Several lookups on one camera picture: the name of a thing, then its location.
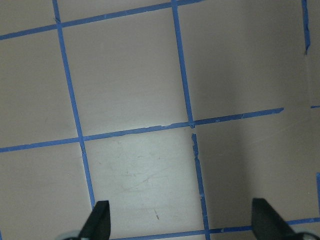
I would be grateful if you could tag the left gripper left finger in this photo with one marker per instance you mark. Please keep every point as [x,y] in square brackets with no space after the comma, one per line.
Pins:
[96,227]

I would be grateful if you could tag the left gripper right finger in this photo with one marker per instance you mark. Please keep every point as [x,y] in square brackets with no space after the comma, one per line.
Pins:
[267,224]

